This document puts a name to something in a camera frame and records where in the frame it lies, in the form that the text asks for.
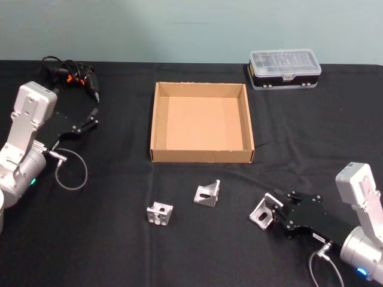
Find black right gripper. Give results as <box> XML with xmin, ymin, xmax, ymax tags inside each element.
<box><xmin>268</xmin><ymin>187</ymin><xmax>351</xmax><ymax>248</ymax></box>

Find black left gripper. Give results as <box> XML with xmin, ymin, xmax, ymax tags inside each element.
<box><xmin>38</xmin><ymin>108</ymin><xmax>100</xmax><ymax>151</ymax></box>

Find silver metal corner bracket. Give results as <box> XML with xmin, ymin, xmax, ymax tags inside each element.
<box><xmin>248</xmin><ymin>193</ymin><xmax>284</xmax><ymax>230</ymax></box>
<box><xmin>146</xmin><ymin>201</ymin><xmax>175</xmax><ymax>227</ymax></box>
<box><xmin>192</xmin><ymin>179</ymin><xmax>221</xmax><ymax>208</ymax></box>

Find shallow brown cardboard tray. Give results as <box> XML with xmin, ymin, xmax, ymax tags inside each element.
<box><xmin>150</xmin><ymin>81</ymin><xmax>256</xmax><ymax>164</ymax></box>

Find black table cloth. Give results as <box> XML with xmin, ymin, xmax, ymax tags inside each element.
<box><xmin>0</xmin><ymin>59</ymin><xmax>383</xmax><ymax>287</ymax></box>

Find clear plastic case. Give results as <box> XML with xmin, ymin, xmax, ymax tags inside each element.
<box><xmin>247</xmin><ymin>49</ymin><xmax>323</xmax><ymax>91</ymax></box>

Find black corded tool orange parts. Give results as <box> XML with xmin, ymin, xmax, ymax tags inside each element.
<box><xmin>41</xmin><ymin>56</ymin><xmax>101</xmax><ymax>104</ymax></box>

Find left wrist thin grey cable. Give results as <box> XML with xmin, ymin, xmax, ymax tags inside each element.
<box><xmin>48</xmin><ymin>148</ymin><xmax>89</xmax><ymax>190</ymax></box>

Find wrist thin grey cable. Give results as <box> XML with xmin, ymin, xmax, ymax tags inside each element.
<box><xmin>48</xmin><ymin>148</ymin><xmax>89</xmax><ymax>190</ymax></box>
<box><xmin>309</xmin><ymin>242</ymin><xmax>345</xmax><ymax>287</ymax></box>

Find right wrist thin grey cable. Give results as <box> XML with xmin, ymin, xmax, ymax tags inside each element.
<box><xmin>309</xmin><ymin>242</ymin><xmax>345</xmax><ymax>287</ymax></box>

